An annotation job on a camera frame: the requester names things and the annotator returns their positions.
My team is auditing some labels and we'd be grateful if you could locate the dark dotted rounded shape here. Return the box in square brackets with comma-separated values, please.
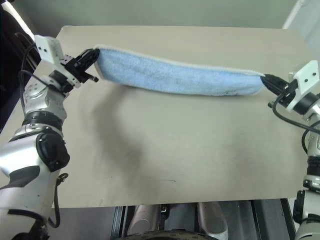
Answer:
[133, 230, 217, 240]

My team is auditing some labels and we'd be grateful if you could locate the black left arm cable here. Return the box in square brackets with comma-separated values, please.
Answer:
[19, 41, 70, 229]

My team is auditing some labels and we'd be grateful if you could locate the black metal frame rail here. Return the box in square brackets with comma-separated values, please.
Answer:
[109, 206, 129, 240]

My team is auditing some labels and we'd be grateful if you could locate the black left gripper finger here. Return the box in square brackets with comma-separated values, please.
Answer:
[83, 58, 98, 74]
[78, 48, 101, 62]

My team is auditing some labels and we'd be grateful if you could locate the dark chair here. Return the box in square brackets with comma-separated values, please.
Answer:
[0, 0, 42, 131]

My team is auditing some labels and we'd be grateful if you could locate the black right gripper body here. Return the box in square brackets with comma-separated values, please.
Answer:
[267, 79, 300, 109]

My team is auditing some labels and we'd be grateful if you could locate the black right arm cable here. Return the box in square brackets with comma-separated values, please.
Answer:
[272, 99, 320, 156]

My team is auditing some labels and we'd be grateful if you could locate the light blue towel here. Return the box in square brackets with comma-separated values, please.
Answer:
[93, 44, 265, 97]

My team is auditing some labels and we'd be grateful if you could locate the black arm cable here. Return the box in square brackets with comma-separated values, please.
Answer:
[272, 99, 320, 156]
[19, 41, 70, 229]

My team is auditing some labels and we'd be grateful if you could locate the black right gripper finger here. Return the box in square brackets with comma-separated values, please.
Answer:
[260, 77, 284, 96]
[261, 73, 289, 89]

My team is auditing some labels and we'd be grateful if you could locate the white post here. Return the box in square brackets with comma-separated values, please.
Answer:
[281, 0, 320, 62]

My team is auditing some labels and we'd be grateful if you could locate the grey rounded shape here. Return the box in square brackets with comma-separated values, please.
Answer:
[196, 201, 230, 240]
[127, 204, 161, 236]

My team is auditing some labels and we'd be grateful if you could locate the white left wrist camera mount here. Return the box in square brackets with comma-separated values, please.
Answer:
[33, 34, 81, 89]

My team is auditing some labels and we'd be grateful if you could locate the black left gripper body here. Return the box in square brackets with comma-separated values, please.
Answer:
[60, 53, 99, 84]

